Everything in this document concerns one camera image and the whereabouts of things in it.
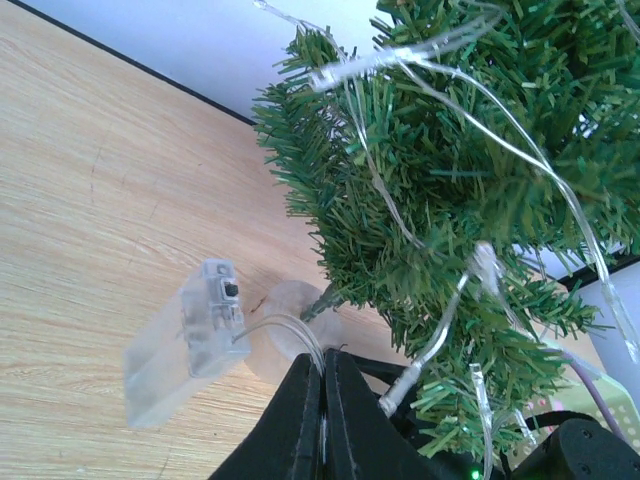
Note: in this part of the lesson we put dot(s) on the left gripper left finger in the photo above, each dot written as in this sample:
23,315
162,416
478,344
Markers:
284,444

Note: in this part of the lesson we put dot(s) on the clear plastic battery box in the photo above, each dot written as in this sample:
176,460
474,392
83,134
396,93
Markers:
193,340

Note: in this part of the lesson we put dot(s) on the green perforated plastic basket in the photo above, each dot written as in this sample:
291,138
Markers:
574,395

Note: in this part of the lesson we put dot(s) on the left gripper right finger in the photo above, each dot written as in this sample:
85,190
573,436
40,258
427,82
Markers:
361,441

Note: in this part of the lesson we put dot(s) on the small green christmas tree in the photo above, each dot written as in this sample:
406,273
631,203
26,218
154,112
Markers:
450,200

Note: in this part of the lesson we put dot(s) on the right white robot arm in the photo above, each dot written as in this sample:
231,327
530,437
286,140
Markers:
578,448

